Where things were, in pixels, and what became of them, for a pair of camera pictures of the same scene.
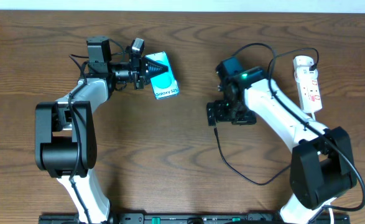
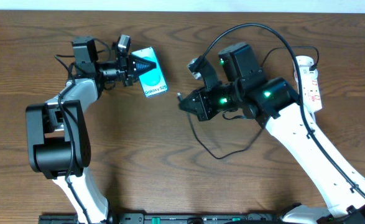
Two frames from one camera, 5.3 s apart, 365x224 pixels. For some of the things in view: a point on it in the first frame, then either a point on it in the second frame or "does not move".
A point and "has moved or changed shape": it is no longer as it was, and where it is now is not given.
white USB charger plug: (303, 74) does not move
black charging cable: (215, 130) -> (214, 157)
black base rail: (190, 218) does not move
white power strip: (308, 91) does not move
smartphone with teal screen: (165, 84) has moved or changed shape
